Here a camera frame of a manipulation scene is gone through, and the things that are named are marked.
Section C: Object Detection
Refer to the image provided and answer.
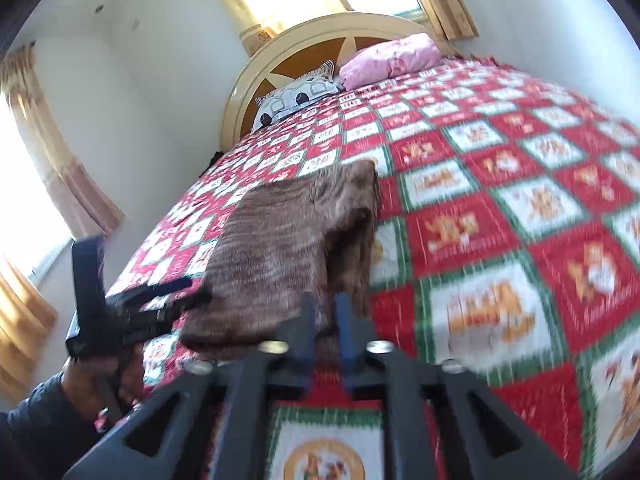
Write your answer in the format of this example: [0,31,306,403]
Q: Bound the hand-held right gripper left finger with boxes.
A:
[62,291,321,480]

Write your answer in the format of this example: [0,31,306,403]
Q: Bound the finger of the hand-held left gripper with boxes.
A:
[106,276,195,308]
[122,289,213,343]

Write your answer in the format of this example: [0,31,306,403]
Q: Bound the person's left hand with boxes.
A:
[61,345,147,428]

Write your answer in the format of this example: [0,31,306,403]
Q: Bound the person's left forearm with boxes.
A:
[0,372,103,480]

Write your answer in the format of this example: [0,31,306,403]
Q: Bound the pink pillow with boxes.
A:
[339,32,443,91]

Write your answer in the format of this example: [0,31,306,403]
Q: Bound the yellow curtain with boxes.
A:
[407,0,480,42]
[187,0,278,56]
[0,44,125,241]
[0,255,60,391]

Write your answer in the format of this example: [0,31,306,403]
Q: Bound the dark object beside bed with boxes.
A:
[202,150,226,176]

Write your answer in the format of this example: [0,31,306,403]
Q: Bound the brown knit sweater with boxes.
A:
[180,159,381,361]

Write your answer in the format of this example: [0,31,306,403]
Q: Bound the grey patterned pillow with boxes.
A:
[252,72,343,132]

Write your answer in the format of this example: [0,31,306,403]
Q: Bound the cream wooden headboard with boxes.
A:
[220,11,451,148]

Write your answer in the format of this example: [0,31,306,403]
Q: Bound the red checked printed quilt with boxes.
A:
[100,55,640,480]

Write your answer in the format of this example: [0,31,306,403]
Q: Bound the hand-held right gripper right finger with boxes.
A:
[334,292,581,480]

